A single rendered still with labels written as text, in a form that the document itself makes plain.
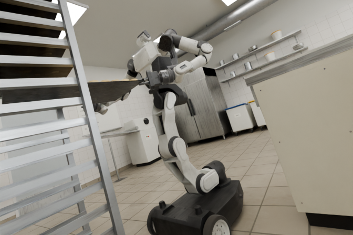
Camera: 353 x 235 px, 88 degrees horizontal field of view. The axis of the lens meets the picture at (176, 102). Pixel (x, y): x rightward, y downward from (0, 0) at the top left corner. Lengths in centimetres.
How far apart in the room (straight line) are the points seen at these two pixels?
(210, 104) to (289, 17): 284
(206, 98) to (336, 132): 407
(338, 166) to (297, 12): 476
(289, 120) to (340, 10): 463
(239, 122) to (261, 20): 276
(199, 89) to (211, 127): 108
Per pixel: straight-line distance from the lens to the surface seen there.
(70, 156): 126
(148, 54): 134
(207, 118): 505
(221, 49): 591
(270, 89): 117
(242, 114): 497
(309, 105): 115
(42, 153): 81
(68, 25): 100
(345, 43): 116
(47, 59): 92
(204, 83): 502
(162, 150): 132
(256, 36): 567
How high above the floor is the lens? 74
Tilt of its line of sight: 7 degrees up
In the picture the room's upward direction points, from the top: 17 degrees counter-clockwise
